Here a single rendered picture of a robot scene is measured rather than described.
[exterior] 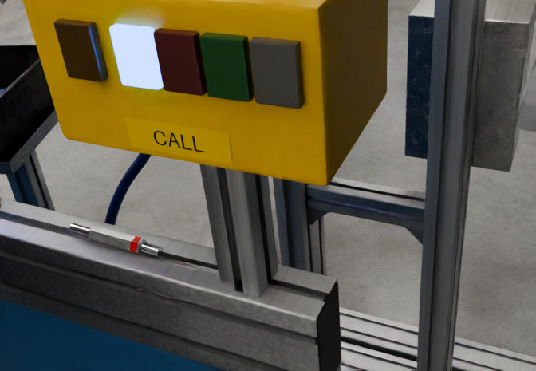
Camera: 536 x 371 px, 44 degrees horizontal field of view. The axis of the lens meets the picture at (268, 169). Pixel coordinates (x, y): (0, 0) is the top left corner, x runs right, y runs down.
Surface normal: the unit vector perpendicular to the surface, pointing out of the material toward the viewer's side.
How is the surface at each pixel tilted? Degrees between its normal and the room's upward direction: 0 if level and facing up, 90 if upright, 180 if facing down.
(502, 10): 0
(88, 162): 0
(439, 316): 90
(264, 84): 90
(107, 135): 90
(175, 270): 0
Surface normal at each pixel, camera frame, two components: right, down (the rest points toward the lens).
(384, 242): -0.09, -0.83
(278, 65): -0.42, 0.53
